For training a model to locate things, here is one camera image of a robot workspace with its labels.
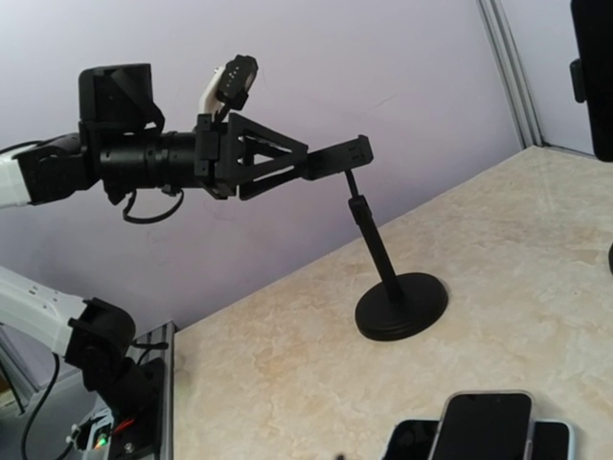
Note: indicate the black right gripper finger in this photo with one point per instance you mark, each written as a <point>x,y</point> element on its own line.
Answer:
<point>252,144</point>
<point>256,179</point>

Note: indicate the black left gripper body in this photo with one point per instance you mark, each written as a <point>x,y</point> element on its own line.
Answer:
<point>125,146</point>

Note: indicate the short black phone stand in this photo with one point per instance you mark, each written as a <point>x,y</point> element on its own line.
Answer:
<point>400,305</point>

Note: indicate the tall black clamp phone stand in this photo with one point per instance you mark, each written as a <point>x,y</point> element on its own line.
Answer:
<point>610,258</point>

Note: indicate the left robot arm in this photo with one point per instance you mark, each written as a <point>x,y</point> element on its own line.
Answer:
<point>85,331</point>

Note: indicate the light blue bottom phone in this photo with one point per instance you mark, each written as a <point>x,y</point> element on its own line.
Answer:
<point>485,425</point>

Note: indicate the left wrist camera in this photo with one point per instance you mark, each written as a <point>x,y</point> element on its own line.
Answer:
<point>229,87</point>

